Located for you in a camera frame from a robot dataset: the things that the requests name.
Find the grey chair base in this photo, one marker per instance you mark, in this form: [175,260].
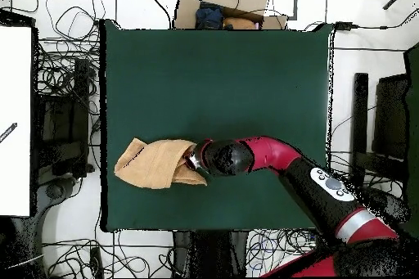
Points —
[389,205]
[55,190]

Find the dark green table cloth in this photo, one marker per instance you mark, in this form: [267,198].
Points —
[229,79]

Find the orange terry towel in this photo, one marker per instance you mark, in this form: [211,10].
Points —
[154,164]

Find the black marker pen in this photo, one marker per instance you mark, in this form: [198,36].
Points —
[8,132]

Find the white panel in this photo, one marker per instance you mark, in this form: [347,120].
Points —
[14,112]

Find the dark blue garment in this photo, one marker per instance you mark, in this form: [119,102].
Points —
[209,17]

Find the black slim power strip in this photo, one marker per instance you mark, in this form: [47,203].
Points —
[96,262]

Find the black power adapter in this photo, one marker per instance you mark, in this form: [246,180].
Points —
[343,26]

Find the green cloth on side table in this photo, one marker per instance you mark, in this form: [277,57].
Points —
[413,128]

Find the black metal stand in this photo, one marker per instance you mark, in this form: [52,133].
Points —
[80,95]

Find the black metal frame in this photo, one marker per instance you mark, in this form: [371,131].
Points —
[360,112]

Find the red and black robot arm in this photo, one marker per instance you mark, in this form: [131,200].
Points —
[271,153]

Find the orange garment in box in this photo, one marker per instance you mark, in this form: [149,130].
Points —
[240,23]

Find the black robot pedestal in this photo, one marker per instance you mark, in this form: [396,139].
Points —
[209,254]

